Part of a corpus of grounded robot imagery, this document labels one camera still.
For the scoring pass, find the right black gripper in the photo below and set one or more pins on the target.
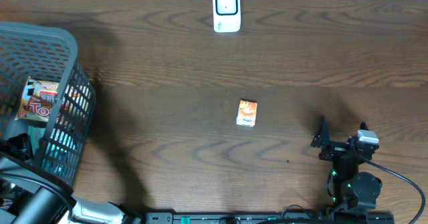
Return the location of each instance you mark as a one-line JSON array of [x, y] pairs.
[[322, 139]]

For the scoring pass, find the chocolate bar wrapper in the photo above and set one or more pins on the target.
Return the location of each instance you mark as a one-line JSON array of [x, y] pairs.
[[33, 108]]

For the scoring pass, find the small orange box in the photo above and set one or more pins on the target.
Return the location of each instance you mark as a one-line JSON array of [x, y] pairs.
[[247, 113]]

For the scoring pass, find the teal wet wipes pack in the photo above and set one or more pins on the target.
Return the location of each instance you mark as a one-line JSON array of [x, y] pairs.
[[35, 134]]

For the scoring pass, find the cream snack bag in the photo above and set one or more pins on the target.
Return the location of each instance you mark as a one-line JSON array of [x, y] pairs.
[[43, 89]]

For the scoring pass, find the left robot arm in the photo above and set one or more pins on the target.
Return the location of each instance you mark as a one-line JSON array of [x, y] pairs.
[[29, 195]]

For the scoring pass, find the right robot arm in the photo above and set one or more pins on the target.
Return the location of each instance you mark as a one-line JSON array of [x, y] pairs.
[[354, 192]]

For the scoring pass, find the white barcode scanner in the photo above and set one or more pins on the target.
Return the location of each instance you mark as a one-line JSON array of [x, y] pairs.
[[226, 16]]

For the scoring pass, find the grey plastic basket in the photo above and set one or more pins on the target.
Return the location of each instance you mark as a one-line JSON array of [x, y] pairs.
[[47, 53]]

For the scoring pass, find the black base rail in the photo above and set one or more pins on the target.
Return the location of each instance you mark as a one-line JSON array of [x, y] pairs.
[[248, 218]]

